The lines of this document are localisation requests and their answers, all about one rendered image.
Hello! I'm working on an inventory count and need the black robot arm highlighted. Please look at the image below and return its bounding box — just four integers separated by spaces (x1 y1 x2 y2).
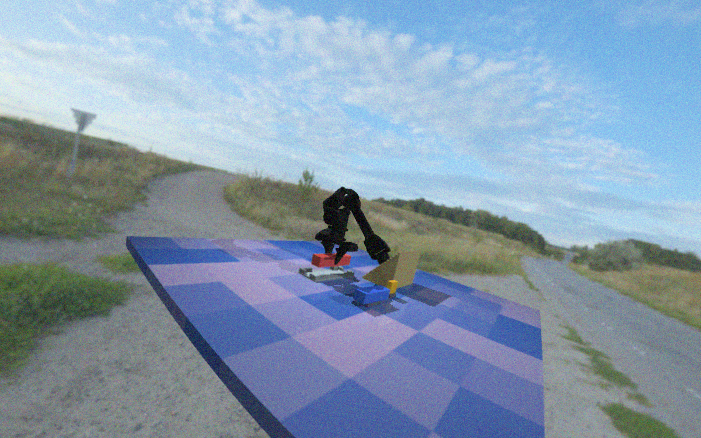
319 187 391 265

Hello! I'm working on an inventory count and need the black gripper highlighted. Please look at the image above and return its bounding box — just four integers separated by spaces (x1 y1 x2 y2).
320 225 358 265

